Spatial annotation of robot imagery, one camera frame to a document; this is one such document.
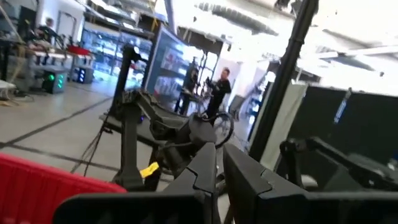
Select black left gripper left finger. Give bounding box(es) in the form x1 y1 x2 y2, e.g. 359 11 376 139
52 141 219 224

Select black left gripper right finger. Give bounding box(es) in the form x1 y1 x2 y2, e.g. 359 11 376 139
222 142 398 224

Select red ribbed plastic bin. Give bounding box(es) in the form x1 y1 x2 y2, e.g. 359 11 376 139
0 152 127 224

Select red bin on distant table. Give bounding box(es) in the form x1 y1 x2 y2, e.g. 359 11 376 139
66 45 91 57

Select yellow tag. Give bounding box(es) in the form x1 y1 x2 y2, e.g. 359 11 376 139
139 161 160 179

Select white fabric panel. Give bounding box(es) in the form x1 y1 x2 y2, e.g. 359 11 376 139
259 81 309 171

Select black spoked wheel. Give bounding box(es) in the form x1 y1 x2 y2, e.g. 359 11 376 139
213 111 235 149

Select dark low table platform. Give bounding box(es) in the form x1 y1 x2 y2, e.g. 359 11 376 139
98 113 175 147

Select person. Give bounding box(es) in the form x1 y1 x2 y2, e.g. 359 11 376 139
203 67 233 119
36 17 59 44

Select blue hanging tag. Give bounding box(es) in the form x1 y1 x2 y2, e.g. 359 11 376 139
333 88 353 125

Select black partition panel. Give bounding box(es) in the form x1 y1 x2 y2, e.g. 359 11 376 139
289 84 398 191

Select computer tower blue lights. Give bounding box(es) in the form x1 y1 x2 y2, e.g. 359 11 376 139
75 66 95 85

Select computer tower green lights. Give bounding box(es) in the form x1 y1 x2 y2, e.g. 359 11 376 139
42 70 68 95

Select black frame post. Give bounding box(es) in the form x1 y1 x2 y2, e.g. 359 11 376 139
111 45 147 192

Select hanging black cables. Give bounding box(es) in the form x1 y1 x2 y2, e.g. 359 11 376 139
70 123 108 175

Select black frame pole with cable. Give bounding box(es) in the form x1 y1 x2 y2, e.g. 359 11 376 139
248 0 320 162

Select blue printed display wall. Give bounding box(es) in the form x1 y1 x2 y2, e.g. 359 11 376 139
142 26 201 105

